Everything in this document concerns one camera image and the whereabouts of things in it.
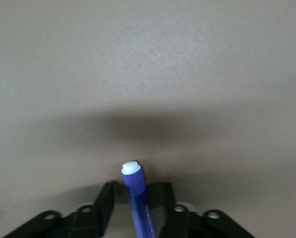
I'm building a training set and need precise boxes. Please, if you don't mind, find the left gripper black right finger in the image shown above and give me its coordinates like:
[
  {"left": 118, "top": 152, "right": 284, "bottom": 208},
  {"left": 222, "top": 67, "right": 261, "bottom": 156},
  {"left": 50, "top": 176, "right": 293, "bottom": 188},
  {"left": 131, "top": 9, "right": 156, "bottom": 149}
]
[{"left": 147, "top": 181, "right": 257, "bottom": 238}]

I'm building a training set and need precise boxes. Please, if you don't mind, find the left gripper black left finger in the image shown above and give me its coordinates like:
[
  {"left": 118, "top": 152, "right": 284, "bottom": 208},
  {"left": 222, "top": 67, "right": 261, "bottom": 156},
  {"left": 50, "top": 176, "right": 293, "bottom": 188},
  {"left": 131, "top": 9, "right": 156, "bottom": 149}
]
[{"left": 2, "top": 181, "right": 116, "bottom": 238}]

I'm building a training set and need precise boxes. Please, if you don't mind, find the purple highlighter pen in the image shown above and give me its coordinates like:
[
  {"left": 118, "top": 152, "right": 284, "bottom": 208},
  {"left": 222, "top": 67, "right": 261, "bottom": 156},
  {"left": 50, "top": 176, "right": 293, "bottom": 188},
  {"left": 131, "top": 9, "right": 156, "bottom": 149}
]
[{"left": 120, "top": 160, "right": 159, "bottom": 238}]

